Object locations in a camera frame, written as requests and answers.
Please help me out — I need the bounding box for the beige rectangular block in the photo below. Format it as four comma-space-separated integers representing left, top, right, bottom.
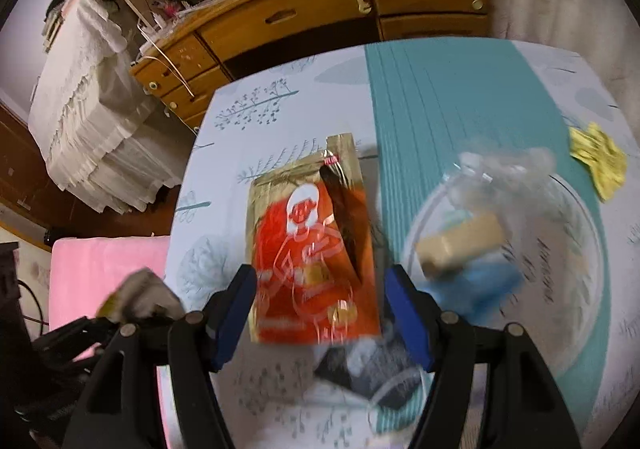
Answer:
415, 213, 502, 277

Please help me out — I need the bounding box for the teal leaf printed tablecloth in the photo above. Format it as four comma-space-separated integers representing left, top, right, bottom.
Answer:
162, 39, 640, 449

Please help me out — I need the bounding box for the dark clear plastic packaging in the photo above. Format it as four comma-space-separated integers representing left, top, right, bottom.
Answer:
312, 336, 431, 435

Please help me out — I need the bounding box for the yellow paper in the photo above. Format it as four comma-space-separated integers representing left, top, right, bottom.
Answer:
569, 123, 628, 202

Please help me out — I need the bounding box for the brown wooden door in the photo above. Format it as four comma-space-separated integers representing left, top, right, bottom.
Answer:
0, 99, 56, 250

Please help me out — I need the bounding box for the wooden desk with drawers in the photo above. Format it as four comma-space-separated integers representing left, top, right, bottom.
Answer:
129, 0, 493, 130

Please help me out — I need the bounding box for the orange gold snack packet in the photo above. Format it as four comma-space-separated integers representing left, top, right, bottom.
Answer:
248, 132, 383, 346

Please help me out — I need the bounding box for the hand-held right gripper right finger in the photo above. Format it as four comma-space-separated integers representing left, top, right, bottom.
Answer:
384, 264, 583, 449

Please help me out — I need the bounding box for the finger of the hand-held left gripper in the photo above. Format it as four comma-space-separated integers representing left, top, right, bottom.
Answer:
30, 314, 126, 361

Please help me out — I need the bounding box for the white power strip with cables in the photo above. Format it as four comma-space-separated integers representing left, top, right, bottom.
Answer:
137, 9, 201, 55

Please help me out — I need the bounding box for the blue plastic wrapper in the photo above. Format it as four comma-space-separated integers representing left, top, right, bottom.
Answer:
425, 249, 526, 325

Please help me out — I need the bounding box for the pink cushioned seat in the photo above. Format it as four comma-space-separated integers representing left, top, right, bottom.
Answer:
47, 235, 181, 449

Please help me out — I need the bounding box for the white lace cloth cover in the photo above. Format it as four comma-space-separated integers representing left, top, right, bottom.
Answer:
27, 0, 183, 215

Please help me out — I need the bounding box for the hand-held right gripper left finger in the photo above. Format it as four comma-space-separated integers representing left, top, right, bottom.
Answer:
61, 264, 258, 449

